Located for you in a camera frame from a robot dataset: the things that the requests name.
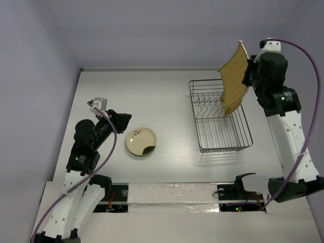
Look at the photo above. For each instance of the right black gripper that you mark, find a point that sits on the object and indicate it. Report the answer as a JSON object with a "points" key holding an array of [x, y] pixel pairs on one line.
{"points": [[249, 74]]}

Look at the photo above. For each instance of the cream plate with black mark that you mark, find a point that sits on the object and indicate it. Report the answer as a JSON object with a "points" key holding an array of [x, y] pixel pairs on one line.
{"points": [[141, 141]]}

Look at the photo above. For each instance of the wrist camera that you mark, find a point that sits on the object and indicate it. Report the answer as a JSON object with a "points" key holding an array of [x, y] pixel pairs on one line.
{"points": [[99, 103], [268, 45]]}

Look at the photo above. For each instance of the wire dish rack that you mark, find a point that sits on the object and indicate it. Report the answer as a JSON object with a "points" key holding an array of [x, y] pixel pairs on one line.
{"points": [[217, 131]]}

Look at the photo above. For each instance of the square bamboo tray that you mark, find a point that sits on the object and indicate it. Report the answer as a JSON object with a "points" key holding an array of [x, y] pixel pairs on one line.
{"points": [[232, 74]]}

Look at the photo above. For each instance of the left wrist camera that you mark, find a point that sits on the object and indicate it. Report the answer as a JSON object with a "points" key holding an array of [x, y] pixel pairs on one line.
{"points": [[99, 103]]}

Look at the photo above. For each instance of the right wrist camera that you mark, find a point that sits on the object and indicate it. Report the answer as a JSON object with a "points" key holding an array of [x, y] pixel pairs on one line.
{"points": [[268, 45]]}

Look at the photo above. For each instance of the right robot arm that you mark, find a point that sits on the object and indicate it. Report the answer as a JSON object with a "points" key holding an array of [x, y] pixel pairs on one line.
{"points": [[300, 177]]}

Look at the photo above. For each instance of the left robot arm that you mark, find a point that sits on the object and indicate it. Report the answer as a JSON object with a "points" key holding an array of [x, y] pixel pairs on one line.
{"points": [[83, 187]]}

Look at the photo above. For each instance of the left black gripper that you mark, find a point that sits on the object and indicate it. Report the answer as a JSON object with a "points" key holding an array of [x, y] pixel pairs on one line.
{"points": [[120, 120]]}

